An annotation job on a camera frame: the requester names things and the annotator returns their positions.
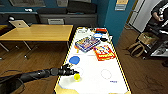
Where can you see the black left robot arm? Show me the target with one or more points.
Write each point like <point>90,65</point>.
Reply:
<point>23,78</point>

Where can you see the white open laptop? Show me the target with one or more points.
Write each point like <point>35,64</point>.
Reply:
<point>19,24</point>

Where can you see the open cardboard box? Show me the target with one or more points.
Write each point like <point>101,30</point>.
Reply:
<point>147,38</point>

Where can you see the small orange game piece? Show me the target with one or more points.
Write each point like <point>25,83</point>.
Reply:
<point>77,50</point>

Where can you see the yellow game table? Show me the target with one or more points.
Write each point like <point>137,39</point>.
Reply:
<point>96,71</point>

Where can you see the colourful board game box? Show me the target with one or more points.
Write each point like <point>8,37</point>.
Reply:
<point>87,43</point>

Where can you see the pile of white items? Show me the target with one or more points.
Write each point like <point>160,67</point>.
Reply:
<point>83,31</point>

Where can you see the blue plastic bowl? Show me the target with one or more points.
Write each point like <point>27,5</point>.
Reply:
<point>98,35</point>

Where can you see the long wooden table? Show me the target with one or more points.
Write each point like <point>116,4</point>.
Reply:
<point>40,32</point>

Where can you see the small black object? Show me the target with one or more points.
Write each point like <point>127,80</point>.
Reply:
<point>104,39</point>

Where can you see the orange red bowl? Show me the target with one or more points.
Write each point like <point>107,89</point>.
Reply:
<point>101,30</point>

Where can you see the dark grey bench sofa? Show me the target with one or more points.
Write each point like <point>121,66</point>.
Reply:
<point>83,16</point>

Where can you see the brown black backpack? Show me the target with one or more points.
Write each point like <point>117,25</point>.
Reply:
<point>136,50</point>

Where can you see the large framed interior window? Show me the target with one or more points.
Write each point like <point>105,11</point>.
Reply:
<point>62,2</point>

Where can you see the black wheeled cart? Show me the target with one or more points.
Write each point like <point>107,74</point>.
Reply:
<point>160,45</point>

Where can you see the yellow wall sign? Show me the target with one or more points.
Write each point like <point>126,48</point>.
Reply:
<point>121,4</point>

